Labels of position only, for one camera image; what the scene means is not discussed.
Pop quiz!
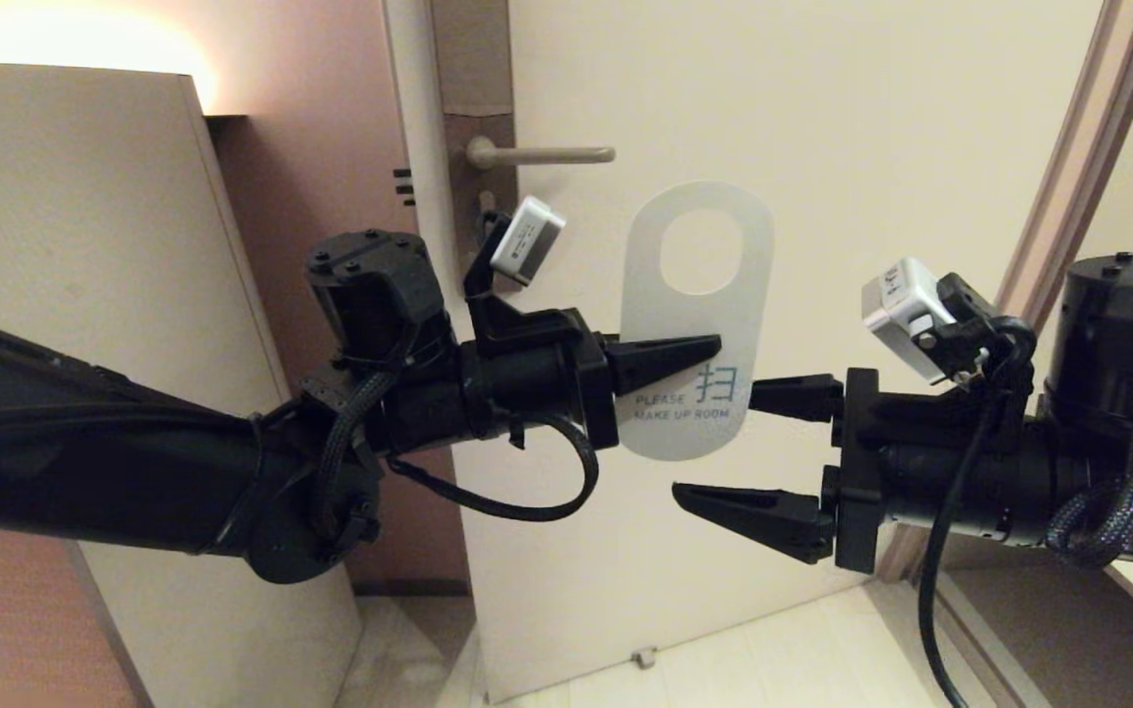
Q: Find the metal door handle lever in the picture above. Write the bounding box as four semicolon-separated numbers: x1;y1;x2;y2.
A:
466;136;617;171

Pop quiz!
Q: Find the dark skirting board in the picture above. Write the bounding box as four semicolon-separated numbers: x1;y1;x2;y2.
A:
354;579;472;599

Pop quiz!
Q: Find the beige upright panel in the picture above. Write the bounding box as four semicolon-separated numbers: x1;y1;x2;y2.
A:
0;63;363;708

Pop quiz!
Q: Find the thick black braided sleeve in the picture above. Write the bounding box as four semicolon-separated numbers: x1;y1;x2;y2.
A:
1046;431;1133;569
314;362;402;540

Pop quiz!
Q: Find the beige door frame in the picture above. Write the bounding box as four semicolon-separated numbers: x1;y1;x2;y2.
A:
876;0;1133;589

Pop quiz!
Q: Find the black camera bracket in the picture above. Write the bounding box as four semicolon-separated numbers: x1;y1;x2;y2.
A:
928;273;1038;386
463;211;589;357

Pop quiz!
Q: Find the metal lock plate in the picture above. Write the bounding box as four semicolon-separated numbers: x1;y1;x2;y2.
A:
429;0;520;262

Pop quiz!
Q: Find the blue do-not-disturb door hanger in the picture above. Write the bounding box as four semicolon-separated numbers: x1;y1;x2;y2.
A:
618;180;774;463

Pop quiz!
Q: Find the white door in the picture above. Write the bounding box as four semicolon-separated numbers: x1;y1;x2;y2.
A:
385;0;1103;704

